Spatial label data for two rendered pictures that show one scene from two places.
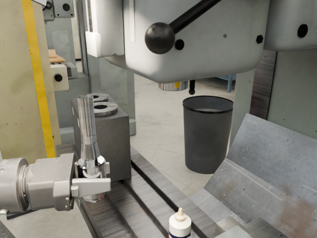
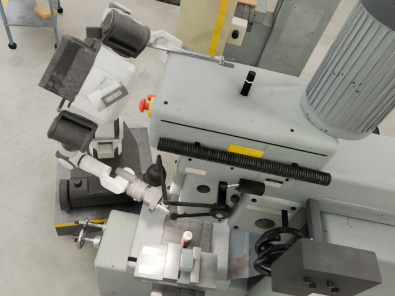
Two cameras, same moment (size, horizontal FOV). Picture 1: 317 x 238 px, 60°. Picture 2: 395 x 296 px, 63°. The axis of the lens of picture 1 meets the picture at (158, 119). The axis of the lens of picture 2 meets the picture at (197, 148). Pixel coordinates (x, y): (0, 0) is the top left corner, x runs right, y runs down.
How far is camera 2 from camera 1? 1.07 m
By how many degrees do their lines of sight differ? 35
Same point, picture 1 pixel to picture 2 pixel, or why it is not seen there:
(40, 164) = (151, 189)
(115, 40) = (176, 192)
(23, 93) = (199, 45)
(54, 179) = (151, 202)
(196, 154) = not seen: hidden behind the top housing
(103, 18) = (174, 188)
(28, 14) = not seen: outside the picture
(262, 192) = (243, 244)
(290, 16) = (231, 222)
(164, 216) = (194, 222)
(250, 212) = (233, 246)
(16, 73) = (200, 30)
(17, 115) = not seen: hidden behind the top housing
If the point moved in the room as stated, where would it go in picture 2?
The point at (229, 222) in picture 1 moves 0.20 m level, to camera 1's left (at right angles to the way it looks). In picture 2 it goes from (197, 249) to (163, 221)
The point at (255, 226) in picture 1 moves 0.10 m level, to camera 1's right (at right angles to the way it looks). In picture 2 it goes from (211, 255) to (229, 271)
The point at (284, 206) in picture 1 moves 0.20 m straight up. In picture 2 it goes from (243, 256) to (257, 239)
